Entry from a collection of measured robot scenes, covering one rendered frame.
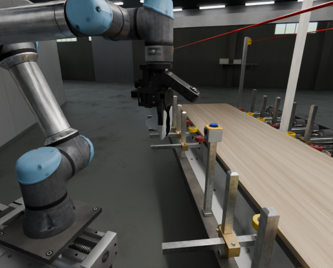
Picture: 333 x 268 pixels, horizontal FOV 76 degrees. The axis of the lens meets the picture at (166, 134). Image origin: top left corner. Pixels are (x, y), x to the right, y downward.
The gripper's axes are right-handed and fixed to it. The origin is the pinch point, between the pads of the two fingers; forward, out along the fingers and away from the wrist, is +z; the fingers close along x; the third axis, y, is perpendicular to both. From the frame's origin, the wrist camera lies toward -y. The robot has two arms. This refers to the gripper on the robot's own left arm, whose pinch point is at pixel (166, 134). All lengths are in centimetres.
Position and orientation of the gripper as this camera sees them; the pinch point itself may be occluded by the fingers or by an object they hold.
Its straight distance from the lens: 64.1
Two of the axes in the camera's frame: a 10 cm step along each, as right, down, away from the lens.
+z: 0.0, 9.4, 3.3
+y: -9.4, -1.2, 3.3
